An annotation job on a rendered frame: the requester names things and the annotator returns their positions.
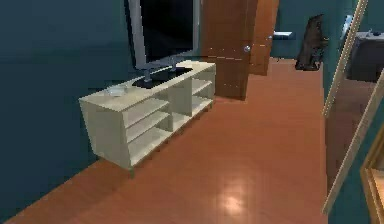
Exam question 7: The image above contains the brown wooden room door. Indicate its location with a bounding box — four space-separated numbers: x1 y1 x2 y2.
200 0 259 101

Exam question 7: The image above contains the cream television stand shelf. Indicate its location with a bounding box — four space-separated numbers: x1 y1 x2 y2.
78 60 217 170

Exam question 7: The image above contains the silver flat television set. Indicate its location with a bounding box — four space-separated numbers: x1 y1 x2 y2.
127 0 202 90

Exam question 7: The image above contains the cream framed standing mirror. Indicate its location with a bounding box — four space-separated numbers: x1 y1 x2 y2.
321 0 384 216

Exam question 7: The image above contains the white wall shelf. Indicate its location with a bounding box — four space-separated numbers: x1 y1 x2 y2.
273 30 296 42

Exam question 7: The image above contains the yellow wooden furniture frame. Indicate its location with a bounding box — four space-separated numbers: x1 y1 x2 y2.
359 123 384 224

